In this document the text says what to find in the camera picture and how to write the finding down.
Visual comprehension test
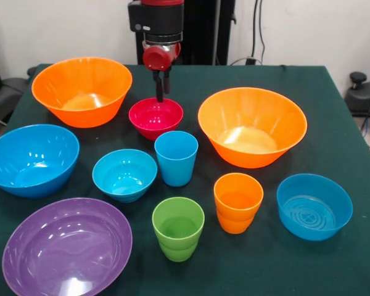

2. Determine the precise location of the dark green tablecloth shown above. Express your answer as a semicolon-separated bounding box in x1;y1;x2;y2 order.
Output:
0;64;370;296

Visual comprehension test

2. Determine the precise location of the blue ribbed-bottom bowl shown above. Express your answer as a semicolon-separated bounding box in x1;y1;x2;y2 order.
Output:
276;173;354;242

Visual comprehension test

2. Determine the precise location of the large purple bowl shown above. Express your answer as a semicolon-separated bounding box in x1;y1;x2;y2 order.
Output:
2;197;134;296

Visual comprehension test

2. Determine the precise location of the blue cup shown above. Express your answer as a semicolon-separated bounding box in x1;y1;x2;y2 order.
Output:
154;130;199;187

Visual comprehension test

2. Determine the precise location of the small magenta bowl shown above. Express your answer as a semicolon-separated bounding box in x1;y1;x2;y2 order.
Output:
128;97;184;142

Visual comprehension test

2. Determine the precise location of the orange cup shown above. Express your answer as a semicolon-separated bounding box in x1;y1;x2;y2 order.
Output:
213;172;265;234

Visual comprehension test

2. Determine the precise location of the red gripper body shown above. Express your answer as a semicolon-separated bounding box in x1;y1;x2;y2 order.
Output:
142;44;182;72

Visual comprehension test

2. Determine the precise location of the black wall cable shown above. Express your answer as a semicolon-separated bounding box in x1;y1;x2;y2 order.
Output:
252;0;260;60
258;0;266;65

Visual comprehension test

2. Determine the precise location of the large blue bowl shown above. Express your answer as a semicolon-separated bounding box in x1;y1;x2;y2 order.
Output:
0;123;81;199

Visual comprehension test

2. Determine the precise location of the small cyan bowl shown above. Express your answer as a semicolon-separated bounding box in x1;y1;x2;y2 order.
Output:
92;149;158;204

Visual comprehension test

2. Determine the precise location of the large orange bowl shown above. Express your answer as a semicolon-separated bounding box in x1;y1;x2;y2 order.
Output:
197;87;308;170
31;56;133;129

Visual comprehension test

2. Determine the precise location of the black pedestal foot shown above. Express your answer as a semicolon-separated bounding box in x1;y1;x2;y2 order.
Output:
0;66;38;124
344;71;370;117

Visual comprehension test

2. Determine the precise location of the green cup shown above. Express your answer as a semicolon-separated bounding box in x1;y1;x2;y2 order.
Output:
151;197;205;263

